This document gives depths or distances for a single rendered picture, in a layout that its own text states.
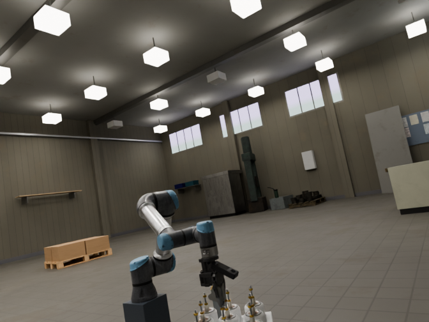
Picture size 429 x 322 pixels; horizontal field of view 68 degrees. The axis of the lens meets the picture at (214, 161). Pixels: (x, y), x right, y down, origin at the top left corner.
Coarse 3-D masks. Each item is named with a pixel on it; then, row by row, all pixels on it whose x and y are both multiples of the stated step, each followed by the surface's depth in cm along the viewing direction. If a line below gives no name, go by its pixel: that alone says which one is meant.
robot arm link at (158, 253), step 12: (156, 192) 176; (168, 192) 177; (156, 204) 171; (168, 204) 175; (168, 216) 177; (156, 240) 185; (156, 252) 187; (168, 252) 188; (156, 264) 186; (168, 264) 188
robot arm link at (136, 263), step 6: (138, 258) 189; (144, 258) 184; (150, 258) 188; (132, 264) 182; (138, 264) 181; (144, 264) 182; (150, 264) 184; (132, 270) 181; (138, 270) 180; (144, 270) 181; (150, 270) 183; (132, 276) 181; (138, 276) 180; (144, 276) 181; (150, 276) 184; (132, 282) 182; (138, 282) 180
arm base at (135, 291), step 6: (144, 282) 180; (150, 282) 183; (138, 288) 179; (144, 288) 179; (150, 288) 181; (132, 294) 181; (138, 294) 178; (144, 294) 178; (150, 294) 179; (156, 294) 183; (132, 300) 179; (138, 300) 177; (144, 300) 177
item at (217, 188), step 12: (204, 180) 1310; (216, 180) 1273; (228, 180) 1241; (240, 180) 1303; (204, 192) 1310; (216, 192) 1274; (228, 192) 1241; (240, 192) 1283; (216, 204) 1275; (228, 204) 1242; (240, 204) 1263; (216, 216) 1280; (228, 216) 1247
